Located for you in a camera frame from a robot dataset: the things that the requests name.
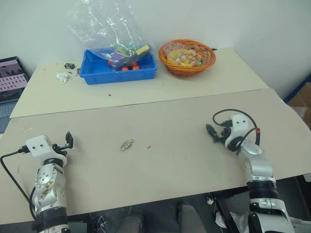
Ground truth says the orange woven basket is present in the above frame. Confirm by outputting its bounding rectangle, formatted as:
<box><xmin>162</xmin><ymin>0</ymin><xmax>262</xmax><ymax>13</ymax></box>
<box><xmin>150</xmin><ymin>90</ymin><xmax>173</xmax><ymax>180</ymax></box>
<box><xmin>158</xmin><ymin>39</ymin><xmax>217</xmax><ymax>78</ymax></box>

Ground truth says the purple toy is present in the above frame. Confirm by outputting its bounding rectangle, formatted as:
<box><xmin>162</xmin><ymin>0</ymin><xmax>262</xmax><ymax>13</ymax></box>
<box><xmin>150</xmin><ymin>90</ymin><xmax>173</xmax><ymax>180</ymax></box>
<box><xmin>108</xmin><ymin>50</ymin><xmax>129</xmax><ymax>67</ymax></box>

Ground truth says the clear plastic bag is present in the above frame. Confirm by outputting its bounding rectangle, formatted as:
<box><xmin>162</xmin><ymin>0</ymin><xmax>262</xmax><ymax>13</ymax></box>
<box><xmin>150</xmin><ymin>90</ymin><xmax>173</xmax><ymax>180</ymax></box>
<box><xmin>67</xmin><ymin>0</ymin><xmax>153</xmax><ymax>71</ymax></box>

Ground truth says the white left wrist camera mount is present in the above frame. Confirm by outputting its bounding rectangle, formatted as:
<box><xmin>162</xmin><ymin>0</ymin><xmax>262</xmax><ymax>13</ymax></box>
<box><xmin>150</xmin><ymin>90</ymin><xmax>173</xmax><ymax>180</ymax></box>
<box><xmin>25</xmin><ymin>135</ymin><xmax>69</xmax><ymax>167</ymax></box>

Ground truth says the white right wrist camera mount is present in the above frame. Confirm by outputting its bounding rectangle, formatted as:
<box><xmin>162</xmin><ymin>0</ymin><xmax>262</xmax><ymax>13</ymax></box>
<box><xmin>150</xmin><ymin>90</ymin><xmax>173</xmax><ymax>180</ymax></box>
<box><xmin>225</xmin><ymin>115</ymin><xmax>250</xmax><ymax>149</ymax></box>

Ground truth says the blue plastic bin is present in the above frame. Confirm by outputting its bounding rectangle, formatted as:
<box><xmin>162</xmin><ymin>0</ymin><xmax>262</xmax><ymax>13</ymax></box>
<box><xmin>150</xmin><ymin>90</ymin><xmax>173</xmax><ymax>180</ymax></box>
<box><xmin>79</xmin><ymin>49</ymin><xmax>158</xmax><ymax>85</ymax></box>

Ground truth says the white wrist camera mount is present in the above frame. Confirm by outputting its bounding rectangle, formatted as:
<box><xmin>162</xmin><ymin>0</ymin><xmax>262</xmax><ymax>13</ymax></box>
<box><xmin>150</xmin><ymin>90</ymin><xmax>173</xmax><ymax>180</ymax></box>
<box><xmin>25</xmin><ymin>135</ymin><xmax>69</xmax><ymax>167</ymax></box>
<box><xmin>225</xmin><ymin>115</ymin><xmax>250</xmax><ymax>149</ymax></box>

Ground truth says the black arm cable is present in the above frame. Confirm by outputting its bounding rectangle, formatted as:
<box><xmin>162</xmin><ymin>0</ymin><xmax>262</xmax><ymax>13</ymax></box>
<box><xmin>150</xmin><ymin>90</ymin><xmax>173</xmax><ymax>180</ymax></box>
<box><xmin>0</xmin><ymin>147</ymin><xmax>37</xmax><ymax>220</ymax></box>
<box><xmin>212</xmin><ymin>109</ymin><xmax>262</xmax><ymax>156</ymax></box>

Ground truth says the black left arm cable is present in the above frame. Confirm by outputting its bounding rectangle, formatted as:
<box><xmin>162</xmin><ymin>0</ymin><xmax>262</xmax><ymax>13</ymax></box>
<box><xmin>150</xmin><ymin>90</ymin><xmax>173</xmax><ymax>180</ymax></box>
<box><xmin>0</xmin><ymin>147</ymin><xmax>37</xmax><ymax>220</ymax></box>

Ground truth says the crumpled white tissue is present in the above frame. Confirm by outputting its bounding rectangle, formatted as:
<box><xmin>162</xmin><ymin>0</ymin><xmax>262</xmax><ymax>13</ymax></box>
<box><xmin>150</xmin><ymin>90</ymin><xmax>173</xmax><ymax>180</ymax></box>
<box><xmin>55</xmin><ymin>71</ymin><xmax>70</xmax><ymax>85</ymax></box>

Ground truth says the black metal frame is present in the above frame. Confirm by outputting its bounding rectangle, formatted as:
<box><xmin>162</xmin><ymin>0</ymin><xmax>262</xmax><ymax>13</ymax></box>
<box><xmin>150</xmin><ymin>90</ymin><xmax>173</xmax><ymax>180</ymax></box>
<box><xmin>208</xmin><ymin>190</ymin><xmax>251</xmax><ymax>233</ymax></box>

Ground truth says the wrapped plate of candies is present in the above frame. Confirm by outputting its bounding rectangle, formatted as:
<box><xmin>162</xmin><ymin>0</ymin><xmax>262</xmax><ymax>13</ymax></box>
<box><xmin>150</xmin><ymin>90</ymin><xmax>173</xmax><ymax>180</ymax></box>
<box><xmin>167</xmin><ymin>49</ymin><xmax>205</xmax><ymax>67</ymax></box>

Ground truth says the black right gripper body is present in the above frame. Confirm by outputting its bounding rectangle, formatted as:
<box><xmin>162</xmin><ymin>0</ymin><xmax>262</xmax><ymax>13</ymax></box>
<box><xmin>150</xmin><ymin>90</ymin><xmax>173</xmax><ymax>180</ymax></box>
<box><xmin>219</xmin><ymin>126</ymin><xmax>232</xmax><ymax>144</ymax></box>

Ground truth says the yellow sponge block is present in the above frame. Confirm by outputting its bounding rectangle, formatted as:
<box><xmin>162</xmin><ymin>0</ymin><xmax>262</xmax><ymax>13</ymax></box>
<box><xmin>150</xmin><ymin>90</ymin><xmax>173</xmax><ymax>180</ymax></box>
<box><xmin>135</xmin><ymin>45</ymin><xmax>151</xmax><ymax>55</ymax></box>

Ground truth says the brown cardboard box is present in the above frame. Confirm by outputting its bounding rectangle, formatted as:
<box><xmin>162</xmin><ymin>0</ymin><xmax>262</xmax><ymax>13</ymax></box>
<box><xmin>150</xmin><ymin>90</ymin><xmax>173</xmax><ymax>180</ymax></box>
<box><xmin>287</xmin><ymin>82</ymin><xmax>311</xmax><ymax>120</ymax></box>

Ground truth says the open laptop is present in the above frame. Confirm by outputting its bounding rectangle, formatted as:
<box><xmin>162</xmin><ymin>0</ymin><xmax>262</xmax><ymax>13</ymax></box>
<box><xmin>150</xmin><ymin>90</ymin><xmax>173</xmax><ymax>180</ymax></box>
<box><xmin>0</xmin><ymin>56</ymin><xmax>31</xmax><ymax>134</ymax></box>

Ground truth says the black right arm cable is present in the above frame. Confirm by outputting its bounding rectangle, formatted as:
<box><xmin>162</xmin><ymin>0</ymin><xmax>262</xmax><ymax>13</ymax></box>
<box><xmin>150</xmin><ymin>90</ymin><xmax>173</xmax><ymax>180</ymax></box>
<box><xmin>212</xmin><ymin>109</ymin><xmax>262</xmax><ymax>156</ymax></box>

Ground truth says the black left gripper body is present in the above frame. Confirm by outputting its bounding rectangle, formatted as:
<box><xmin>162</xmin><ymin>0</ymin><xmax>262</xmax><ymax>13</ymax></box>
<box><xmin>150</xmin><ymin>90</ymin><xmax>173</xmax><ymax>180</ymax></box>
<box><xmin>52</xmin><ymin>143</ymin><xmax>69</xmax><ymax>156</ymax></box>

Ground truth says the blue crate edge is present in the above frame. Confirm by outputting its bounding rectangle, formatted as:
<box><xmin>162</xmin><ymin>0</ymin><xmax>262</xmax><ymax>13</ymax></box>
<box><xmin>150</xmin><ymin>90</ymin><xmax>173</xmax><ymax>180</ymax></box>
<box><xmin>282</xmin><ymin>73</ymin><xmax>311</xmax><ymax>103</ymax></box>

